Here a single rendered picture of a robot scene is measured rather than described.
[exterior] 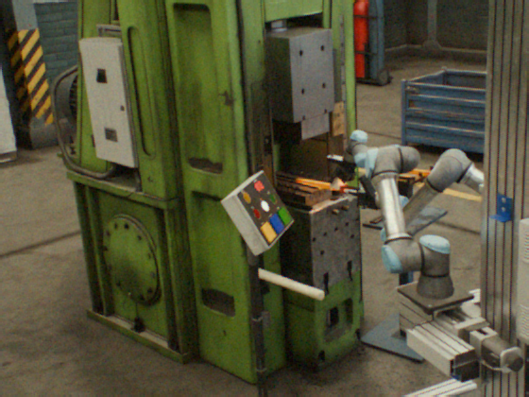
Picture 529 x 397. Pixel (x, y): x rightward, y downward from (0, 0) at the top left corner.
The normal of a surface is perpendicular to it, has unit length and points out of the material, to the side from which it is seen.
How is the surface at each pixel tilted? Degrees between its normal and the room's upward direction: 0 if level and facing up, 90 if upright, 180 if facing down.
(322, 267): 90
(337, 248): 90
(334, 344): 90
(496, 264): 90
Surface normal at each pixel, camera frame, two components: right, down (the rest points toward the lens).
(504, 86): -0.89, 0.20
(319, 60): 0.72, 0.19
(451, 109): -0.67, 0.27
